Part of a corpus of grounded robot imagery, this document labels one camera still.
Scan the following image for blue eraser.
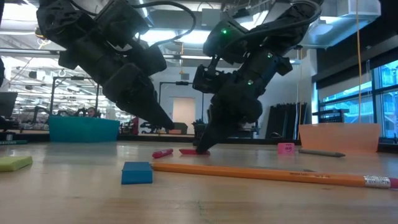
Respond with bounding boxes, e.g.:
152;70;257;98
121;161;154;185

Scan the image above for yellow pencil with eraser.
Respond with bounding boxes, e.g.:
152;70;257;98
151;162;398;190

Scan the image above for black aluminium table frame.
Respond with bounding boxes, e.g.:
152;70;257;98
0;130;398;154

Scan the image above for red crayon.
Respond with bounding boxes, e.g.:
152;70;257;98
151;148;174;159

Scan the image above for yellow hanging cord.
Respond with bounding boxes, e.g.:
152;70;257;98
355;0;363;124

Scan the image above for black gantry frame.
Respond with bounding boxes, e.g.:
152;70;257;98
49;76;101;118
158;80;205;125

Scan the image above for teal plastic bin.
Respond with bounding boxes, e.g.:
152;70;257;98
48;116;121;143

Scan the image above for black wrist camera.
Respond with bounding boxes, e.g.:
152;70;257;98
192;63;233;95
124;43;168;77

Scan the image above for red eraser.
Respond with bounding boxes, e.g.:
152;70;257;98
178;148;211;156

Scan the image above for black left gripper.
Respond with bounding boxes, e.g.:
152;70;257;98
102;63;174;129

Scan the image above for black left camera cable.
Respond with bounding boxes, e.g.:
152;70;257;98
130;0;197;47

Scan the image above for black upright mount post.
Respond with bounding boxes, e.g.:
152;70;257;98
192;121;208;147

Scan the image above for black leaning panels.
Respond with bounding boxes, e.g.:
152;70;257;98
264;102;308;140

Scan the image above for black computer monitor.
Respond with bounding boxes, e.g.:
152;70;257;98
0;91;19;118

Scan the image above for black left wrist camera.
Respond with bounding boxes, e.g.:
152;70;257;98
124;43;168;77

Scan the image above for orange translucent bin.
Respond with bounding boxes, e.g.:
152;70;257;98
298;123;381;153

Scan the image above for red background chair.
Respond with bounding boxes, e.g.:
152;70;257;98
130;116;140;135

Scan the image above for black right camera cable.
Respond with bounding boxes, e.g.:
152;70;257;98
236;0;323;41

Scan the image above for black wire shelf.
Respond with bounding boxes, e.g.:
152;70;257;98
312;108;349;124

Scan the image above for pink eraser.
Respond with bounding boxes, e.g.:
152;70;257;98
277;142;295;155

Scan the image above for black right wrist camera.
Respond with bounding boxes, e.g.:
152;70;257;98
192;63;233;95

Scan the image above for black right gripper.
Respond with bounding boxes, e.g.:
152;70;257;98
195;83;264;154

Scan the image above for yellow-green eraser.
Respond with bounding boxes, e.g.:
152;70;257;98
0;155;34;172

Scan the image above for black camera cable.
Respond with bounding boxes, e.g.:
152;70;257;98
130;0;197;47
236;0;323;41

